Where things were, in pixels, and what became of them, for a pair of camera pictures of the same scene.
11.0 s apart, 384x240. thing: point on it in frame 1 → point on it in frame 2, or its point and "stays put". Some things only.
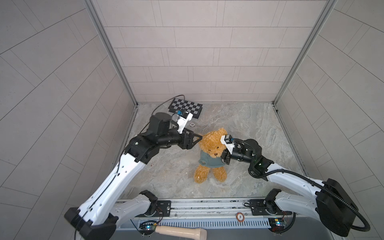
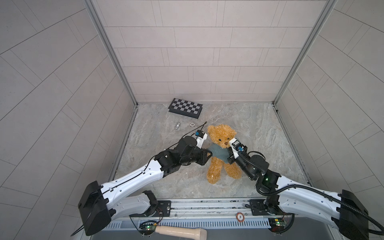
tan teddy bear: [211, 144] → [221, 135]
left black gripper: [186, 146] → [201, 154]
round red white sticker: [240, 217] stays put
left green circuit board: [147, 227] stays put
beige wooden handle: [195, 233] stays put
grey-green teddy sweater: [209, 161] → [218, 152]
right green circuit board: [277, 224] stays put
